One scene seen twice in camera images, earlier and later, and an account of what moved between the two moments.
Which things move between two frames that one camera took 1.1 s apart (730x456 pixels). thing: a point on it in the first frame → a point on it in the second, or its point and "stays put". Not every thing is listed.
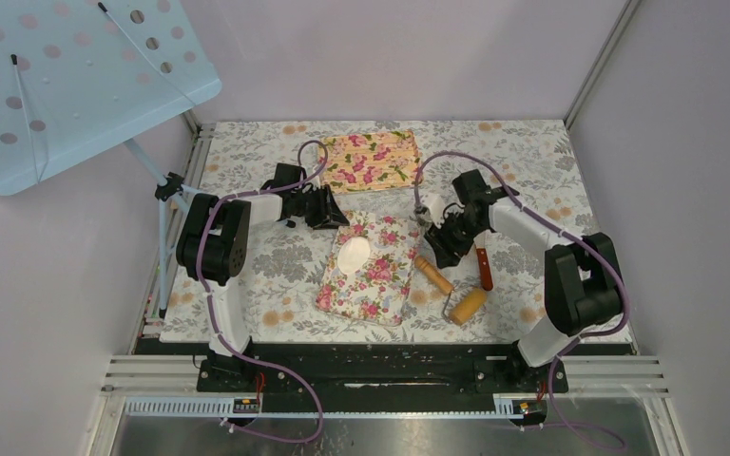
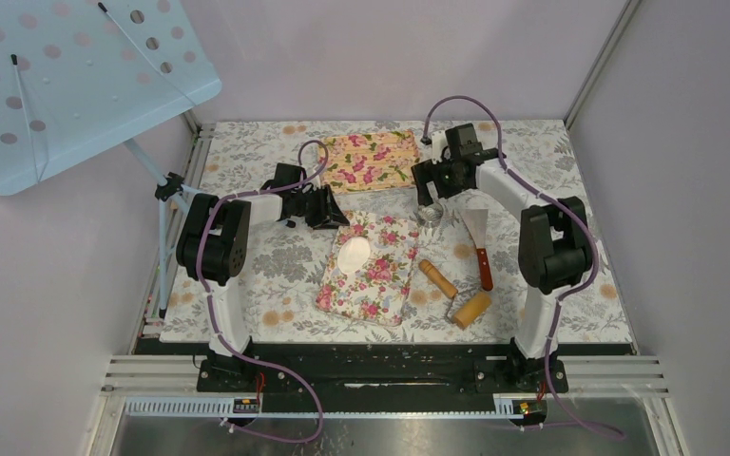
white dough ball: x=353 y=254 stays put
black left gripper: x=329 y=216 stays put
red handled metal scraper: x=482 y=240 stays put
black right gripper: x=443 y=245 → x=427 y=172
